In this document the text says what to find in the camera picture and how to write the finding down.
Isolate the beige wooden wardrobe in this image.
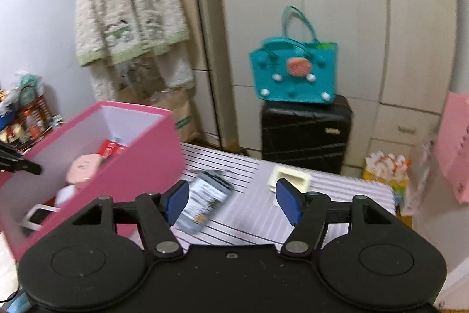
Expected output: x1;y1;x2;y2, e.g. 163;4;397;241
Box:
217;0;456;168

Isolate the teal felt tote bag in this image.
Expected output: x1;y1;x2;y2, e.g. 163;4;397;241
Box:
250;6;338;104

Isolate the pink paper shopping bag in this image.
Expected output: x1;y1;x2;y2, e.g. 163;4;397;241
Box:
435;92;468;203

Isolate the black hard suitcase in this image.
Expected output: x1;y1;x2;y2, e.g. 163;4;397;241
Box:
261;95;353;174

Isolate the brown paper grocery bag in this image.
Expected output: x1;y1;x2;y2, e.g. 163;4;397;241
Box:
147;89;199;142

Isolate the white pocket wifi router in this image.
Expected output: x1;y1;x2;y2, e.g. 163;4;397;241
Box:
20;204;59;236

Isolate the colourful gift bag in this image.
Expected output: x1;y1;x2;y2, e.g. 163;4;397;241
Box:
363;151;411;205

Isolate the cream knitted cardigan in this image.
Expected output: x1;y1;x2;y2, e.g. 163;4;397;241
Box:
75;0;194;102

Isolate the cream plastic clip holder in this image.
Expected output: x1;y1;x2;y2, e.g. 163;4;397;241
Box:
268;165;311;193

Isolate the pink round compact case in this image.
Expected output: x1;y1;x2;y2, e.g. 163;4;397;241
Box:
66;153;103;185

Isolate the striped white tablecloth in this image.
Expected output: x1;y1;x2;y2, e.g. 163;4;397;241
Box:
172;144;396;250

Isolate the pink cardboard storage box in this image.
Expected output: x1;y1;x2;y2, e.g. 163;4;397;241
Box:
1;101;185;260

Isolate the white charger cube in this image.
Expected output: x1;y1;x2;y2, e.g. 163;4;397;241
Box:
54;184;78;208

